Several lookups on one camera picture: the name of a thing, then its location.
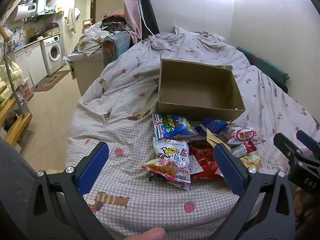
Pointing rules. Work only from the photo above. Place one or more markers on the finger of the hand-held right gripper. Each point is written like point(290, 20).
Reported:
point(310, 145)
point(286, 145)

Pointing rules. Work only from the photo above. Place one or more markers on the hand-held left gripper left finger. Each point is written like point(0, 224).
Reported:
point(93, 167)

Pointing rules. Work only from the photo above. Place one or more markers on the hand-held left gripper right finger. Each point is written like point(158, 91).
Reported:
point(228, 167)

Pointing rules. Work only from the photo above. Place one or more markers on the small white snack packet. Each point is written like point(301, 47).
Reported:
point(237, 151)
point(195, 163)

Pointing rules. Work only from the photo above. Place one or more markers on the golden yellow snack packet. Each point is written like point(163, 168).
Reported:
point(251, 160)

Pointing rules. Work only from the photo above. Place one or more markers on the small red snack packet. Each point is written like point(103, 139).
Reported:
point(251, 145)

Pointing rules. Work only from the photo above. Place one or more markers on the pale yellow snack packet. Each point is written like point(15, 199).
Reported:
point(212, 137)

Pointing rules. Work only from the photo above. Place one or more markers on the white and red snack packet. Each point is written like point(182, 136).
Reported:
point(243, 135)

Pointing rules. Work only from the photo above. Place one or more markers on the dark blue snack packet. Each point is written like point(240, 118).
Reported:
point(212, 125)

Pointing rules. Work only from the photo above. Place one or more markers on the orange snack packet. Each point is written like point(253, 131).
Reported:
point(170, 167)

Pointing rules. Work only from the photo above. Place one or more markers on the white packet with colourful lettering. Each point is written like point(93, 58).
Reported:
point(167, 150)

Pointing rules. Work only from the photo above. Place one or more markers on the blue packet with green lettering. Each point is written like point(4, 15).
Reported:
point(175, 127)

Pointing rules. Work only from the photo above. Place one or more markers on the cardboard box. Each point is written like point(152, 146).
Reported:
point(197, 90)

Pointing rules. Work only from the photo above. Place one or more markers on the person's right hand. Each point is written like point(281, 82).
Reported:
point(302, 210)

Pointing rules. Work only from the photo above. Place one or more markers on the person's left hand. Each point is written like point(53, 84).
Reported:
point(147, 234)

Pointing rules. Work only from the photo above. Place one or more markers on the wooden rack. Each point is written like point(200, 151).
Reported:
point(17, 127)

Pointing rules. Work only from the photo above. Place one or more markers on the metal pole with clamp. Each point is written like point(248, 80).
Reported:
point(21, 107)

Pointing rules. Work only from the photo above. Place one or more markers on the beige low cabinet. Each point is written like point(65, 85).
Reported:
point(86, 72)

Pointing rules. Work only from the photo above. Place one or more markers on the brown floor rug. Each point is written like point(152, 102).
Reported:
point(51, 80)

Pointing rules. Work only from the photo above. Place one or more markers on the yellow puffer jacket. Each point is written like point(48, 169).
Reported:
point(11, 80)

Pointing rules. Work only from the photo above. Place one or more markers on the white washing machine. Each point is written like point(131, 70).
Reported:
point(53, 52)

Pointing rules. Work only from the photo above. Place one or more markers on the white kitchen cabinet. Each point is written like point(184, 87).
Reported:
point(31, 62)

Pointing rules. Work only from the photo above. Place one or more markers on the pile of light clothes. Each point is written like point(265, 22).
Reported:
point(91, 40)

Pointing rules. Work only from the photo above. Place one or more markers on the white pillow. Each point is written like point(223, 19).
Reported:
point(181, 30)

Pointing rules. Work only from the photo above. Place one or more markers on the pile of dark clothes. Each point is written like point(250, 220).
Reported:
point(115, 22)

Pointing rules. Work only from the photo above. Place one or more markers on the hanging white towel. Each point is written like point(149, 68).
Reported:
point(72, 17)

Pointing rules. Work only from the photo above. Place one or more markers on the pink curtain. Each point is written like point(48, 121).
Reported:
point(131, 10)

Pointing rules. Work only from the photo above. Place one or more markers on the dark curtain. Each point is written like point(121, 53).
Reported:
point(147, 12)

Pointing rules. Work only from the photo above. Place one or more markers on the white water heater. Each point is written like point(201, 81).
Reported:
point(28, 10)

